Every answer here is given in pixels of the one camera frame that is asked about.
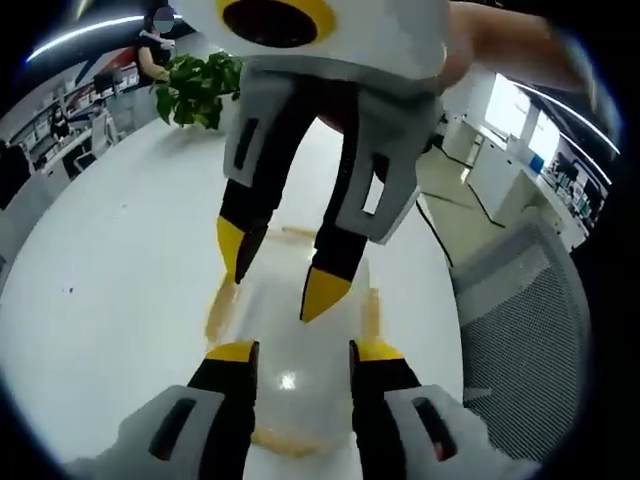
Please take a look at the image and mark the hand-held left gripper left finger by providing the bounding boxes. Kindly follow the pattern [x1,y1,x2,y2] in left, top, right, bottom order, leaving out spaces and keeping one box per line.
[63,338,261,480]

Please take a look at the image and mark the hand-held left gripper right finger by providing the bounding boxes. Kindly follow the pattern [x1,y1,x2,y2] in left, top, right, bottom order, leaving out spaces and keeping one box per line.
[347,338,544,480]

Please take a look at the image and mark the clear box with yellow buckles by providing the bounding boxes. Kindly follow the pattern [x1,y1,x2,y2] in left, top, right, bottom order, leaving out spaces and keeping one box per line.
[202,224,389,459]

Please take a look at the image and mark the person's right hand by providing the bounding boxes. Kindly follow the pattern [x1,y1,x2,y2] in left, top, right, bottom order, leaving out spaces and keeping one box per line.
[435,8,482,95]

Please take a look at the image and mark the green potted plant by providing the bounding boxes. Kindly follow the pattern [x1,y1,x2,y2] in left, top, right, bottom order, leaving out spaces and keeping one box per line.
[150,51,247,132]

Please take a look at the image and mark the white cabinet row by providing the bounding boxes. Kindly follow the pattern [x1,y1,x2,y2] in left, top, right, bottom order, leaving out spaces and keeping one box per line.
[441,113,527,227]

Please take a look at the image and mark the grey mesh office chair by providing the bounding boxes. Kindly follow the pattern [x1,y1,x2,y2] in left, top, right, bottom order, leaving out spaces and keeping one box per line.
[448,218,592,464]

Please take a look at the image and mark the ceiling light strip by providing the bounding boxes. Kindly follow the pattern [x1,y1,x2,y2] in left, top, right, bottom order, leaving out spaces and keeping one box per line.
[499,73,622,152]
[25,13,147,65]

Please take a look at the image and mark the black floor cable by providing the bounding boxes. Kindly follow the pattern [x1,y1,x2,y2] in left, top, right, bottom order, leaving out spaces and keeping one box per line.
[416,193,457,272]

